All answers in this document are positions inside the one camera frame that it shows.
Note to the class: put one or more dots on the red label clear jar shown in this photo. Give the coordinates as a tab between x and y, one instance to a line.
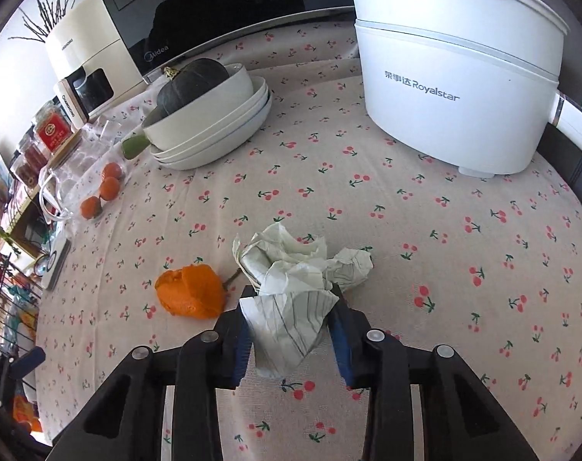
24	170
53	134
34	153

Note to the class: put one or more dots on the cherry print tablecloth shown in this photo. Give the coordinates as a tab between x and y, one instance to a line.
416	249

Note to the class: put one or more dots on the small orange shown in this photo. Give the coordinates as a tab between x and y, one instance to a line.
109	188
112	171
91	207

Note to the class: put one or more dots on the orange plastic bag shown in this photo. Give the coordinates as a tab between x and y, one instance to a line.
26	415

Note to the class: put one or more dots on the stack of white bowls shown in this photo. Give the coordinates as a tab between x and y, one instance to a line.
252	110

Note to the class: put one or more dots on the black microwave oven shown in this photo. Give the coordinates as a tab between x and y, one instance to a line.
223	0

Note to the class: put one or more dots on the white plate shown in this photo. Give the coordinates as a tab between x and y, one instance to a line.
233	151

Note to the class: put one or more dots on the white rectangular gadget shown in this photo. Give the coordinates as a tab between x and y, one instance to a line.
55	261

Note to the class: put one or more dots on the orange peel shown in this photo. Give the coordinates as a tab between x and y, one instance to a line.
190	293

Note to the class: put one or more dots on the white electric pot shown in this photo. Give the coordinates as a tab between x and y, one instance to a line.
440	57

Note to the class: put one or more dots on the clear glass pitcher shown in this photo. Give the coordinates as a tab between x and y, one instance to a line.
74	177

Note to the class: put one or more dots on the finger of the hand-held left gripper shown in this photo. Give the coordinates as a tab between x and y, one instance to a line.
27	361

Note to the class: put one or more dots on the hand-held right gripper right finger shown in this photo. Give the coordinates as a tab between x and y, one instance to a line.
341	350

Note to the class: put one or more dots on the white tissue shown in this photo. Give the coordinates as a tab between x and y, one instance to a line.
351	266
286	326

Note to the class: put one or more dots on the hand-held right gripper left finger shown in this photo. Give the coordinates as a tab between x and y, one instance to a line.
240	355

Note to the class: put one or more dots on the dark green squash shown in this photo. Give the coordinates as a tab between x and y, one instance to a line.
190	86

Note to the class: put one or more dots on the white countertop appliance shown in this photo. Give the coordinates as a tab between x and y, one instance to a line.
94	43

